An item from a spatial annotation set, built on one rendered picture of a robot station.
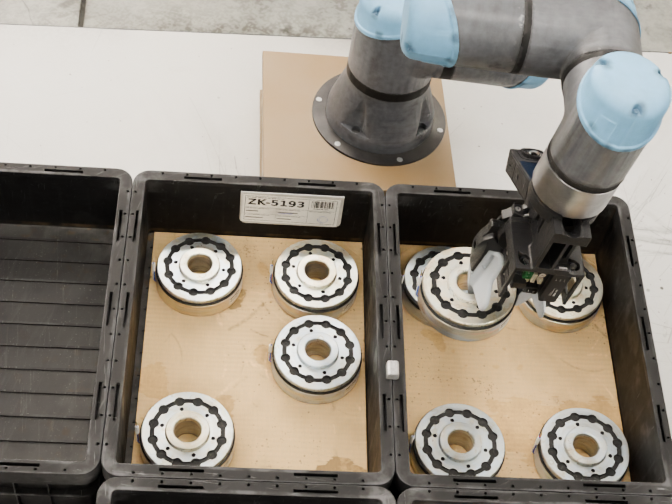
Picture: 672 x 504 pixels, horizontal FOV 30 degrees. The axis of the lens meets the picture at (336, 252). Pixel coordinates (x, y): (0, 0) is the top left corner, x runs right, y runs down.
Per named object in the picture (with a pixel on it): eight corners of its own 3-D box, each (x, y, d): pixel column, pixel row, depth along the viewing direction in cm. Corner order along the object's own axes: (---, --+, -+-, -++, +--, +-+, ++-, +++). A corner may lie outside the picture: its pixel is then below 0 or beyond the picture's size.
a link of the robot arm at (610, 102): (672, 50, 109) (684, 122, 104) (621, 131, 118) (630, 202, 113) (587, 32, 108) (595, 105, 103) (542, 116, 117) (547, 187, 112)
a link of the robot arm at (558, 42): (529, -40, 116) (535, 44, 109) (647, -25, 117) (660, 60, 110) (509, 22, 122) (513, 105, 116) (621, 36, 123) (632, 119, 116)
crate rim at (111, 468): (135, 181, 151) (134, 168, 149) (382, 195, 153) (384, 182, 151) (100, 485, 127) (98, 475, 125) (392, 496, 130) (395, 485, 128)
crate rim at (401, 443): (382, 195, 153) (384, 182, 151) (621, 208, 156) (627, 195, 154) (393, 496, 130) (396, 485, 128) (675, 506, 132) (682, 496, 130)
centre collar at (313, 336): (296, 333, 146) (296, 330, 145) (338, 334, 146) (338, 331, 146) (296, 369, 143) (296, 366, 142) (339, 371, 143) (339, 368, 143)
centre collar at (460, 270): (445, 265, 135) (446, 262, 135) (490, 267, 135) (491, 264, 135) (448, 303, 132) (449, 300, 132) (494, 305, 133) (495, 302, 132)
